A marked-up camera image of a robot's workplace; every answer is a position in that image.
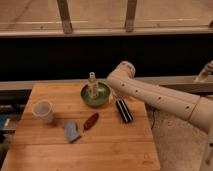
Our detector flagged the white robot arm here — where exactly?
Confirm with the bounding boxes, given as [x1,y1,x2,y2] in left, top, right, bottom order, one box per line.
[106,61,213,171]

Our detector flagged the clear glass bottle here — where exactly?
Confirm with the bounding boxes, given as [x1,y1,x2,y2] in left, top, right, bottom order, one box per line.
[88,72,98,98]

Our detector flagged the green ceramic bowl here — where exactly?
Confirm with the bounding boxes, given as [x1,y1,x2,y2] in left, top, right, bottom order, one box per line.
[81,82,110,107]

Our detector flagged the black striped eraser block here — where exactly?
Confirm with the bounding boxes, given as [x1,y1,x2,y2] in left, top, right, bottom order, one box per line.
[115,99,133,124]

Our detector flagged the red brown spatula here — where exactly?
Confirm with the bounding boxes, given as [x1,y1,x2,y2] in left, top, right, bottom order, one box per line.
[83,113,99,131]

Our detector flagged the translucent plastic cup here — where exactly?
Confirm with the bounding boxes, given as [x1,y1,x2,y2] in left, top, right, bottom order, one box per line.
[32,100,54,124]

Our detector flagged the left wooden post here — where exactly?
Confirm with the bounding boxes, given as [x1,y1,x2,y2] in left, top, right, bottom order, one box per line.
[57,0,73,34]

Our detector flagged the wooden post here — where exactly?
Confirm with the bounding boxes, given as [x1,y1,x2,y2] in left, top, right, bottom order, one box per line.
[124,0,137,32]
[57,0,73,34]

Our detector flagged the right wooden post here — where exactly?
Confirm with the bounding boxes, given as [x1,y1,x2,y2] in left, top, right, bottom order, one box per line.
[124,0,137,32]

